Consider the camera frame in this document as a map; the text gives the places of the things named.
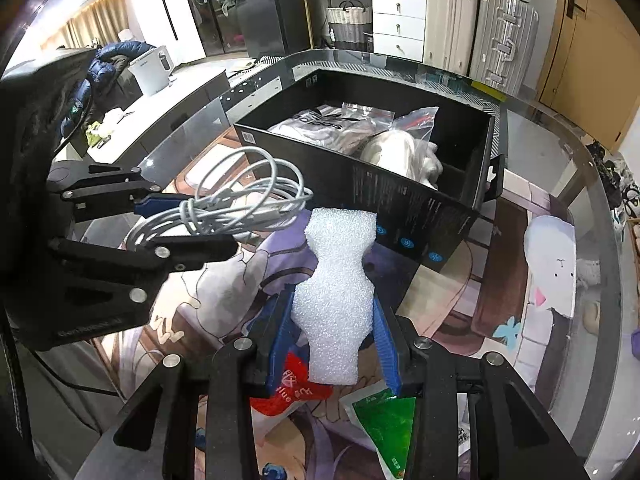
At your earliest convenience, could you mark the woven basket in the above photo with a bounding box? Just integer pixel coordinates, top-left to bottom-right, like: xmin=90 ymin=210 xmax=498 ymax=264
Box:
xmin=326 ymin=0 xmax=373 ymax=52

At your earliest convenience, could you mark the wooden door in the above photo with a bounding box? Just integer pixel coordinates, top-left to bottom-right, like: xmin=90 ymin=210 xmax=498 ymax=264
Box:
xmin=537 ymin=0 xmax=639 ymax=151

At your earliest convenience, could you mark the black cardboard box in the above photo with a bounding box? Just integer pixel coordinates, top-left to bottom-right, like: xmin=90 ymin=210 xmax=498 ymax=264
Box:
xmin=234 ymin=68 xmax=506 ymax=271

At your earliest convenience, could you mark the white cable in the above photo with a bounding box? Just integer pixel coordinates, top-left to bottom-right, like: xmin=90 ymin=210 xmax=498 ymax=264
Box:
xmin=124 ymin=145 xmax=316 ymax=252

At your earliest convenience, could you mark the red white packet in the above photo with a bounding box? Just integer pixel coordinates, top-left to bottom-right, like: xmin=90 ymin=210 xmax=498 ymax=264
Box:
xmin=250 ymin=352 xmax=333 ymax=453

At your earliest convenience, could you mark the white foam block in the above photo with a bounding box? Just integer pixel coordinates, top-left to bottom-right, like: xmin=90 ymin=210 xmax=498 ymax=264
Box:
xmin=291 ymin=208 xmax=376 ymax=386

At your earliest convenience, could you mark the white plush toy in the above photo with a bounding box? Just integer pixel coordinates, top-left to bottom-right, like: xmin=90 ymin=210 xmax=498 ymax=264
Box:
xmin=360 ymin=130 xmax=444 ymax=190

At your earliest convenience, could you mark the white low cabinet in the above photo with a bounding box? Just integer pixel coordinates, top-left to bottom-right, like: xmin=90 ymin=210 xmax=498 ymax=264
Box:
xmin=84 ymin=60 xmax=230 ymax=167

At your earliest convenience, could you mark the white drawer desk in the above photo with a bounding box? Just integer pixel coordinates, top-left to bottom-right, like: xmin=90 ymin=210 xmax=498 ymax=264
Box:
xmin=285 ymin=0 xmax=429 ymax=64

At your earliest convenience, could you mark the cream suitcase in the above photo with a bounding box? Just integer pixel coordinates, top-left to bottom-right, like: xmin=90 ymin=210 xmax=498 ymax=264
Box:
xmin=423 ymin=0 xmax=478 ymax=76

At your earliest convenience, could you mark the silver suitcase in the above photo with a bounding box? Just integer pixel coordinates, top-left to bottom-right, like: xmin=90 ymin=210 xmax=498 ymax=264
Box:
xmin=469 ymin=0 xmax=539 ymax=96

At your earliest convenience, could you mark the white electric kettle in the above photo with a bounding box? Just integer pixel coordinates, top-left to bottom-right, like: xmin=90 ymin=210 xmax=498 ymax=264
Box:
xmin=129 ymin=46 xmax=175 ymax=96

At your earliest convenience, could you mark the black refrigerator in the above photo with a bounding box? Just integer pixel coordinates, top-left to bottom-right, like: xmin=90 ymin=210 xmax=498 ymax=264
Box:
xmin=234 ymin=0 xmax=309 ymax=58

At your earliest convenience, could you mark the dark glass cabinet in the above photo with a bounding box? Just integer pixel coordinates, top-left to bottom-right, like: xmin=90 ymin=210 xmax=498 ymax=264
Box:
xmin=201 ymin=0 xmax=245 ymax=55

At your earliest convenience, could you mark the silver foil pouch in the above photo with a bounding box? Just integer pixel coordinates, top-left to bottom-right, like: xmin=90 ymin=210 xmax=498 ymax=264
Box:
xmin=268 ymin=106 xmax=386 ymax=155

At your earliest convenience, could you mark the blue down jacket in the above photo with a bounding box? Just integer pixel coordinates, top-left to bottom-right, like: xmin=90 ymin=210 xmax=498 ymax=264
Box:
xmin=60 ymin=39 xmax=154 ymax=138

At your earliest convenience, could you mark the anime print desk mat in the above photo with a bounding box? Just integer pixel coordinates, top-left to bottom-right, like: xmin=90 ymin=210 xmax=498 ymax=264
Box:
xmin=98 ymin=127 xmax=582 ymax=480

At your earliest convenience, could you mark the green medicine pouch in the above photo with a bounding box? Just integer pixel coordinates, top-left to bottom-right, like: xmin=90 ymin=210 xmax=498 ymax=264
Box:
xmin=340 ymin=380 xmax=416 ymax=479

